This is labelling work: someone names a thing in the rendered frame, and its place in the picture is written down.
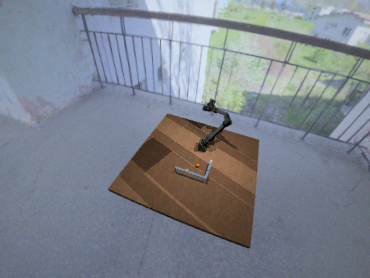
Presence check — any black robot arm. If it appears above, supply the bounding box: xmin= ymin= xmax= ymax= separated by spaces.
xmin=201 ymin=98 xmax=232 ymax=146

